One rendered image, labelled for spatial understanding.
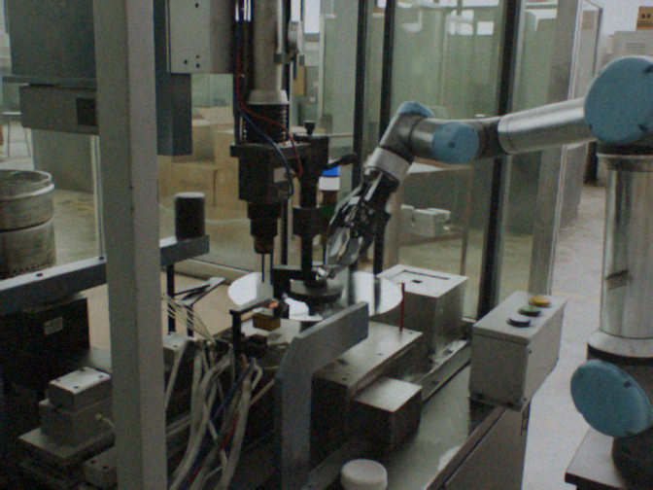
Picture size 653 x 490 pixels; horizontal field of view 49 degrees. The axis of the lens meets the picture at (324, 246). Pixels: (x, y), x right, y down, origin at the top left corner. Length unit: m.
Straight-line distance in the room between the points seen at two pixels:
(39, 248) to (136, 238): 1.02
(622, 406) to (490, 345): 0.36
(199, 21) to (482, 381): 0.83
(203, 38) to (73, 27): 0.37
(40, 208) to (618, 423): 1.21
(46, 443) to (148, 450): 0.45
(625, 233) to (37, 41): 1.10
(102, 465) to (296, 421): 0.29
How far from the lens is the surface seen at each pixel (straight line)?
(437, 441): 1.28
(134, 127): 0.65
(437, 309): 1.54
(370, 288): 1.39
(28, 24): 1.53
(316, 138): 1.21
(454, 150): 1.28
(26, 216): 1.64
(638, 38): 9.59
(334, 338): 1.08
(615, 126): 1.03
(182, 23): 1.15
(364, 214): 1.33
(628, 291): 1.08
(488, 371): 1.40
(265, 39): 1.14
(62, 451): 1.15
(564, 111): 1.28
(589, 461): 1.30
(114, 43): 0.66
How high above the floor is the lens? 1.36
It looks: 14 degrees down
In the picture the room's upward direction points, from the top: 2 degrees clockwise
